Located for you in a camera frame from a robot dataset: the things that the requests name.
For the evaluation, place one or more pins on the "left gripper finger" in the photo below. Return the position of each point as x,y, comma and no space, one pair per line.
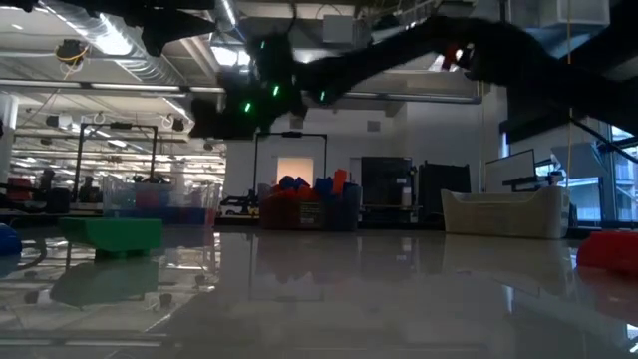
169,30

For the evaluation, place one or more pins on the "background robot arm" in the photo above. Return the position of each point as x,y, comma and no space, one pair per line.
234,205

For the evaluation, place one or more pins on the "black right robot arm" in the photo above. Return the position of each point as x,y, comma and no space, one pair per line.
498,50

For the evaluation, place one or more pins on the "ceiling light panel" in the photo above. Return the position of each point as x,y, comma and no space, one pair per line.
226,56

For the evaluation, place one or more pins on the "grey ceiling box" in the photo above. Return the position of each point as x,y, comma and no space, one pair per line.
337,30

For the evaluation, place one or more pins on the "smoky grey plastic bin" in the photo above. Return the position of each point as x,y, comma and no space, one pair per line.
344,214

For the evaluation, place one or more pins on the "clear plastic bin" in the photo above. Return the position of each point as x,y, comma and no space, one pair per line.
114,194

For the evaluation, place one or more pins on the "white pillar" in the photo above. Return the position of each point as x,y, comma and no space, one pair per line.
6,144

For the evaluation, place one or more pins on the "black cabinet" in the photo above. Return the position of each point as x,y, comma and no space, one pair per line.
443,187
386,182

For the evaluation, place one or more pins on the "green toy brick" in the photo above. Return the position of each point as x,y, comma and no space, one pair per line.
112,234

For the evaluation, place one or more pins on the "person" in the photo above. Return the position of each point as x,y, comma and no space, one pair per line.
47,179

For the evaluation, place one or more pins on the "metal ceiling pipe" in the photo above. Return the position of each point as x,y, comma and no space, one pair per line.
423,97

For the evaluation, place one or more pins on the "computer monitor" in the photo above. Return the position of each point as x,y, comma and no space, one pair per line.
511,172

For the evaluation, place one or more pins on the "white plastic bin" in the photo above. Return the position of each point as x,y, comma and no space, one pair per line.
506,214

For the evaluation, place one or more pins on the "white angled panel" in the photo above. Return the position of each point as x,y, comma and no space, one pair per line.
580,159

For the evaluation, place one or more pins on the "round silver air duct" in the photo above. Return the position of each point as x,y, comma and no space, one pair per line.
134,69

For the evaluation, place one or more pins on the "black gantry frame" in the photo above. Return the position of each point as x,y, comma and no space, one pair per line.
119,125
304,134

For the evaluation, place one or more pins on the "rectangular silver air duct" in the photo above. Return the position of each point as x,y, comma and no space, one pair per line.
578,15

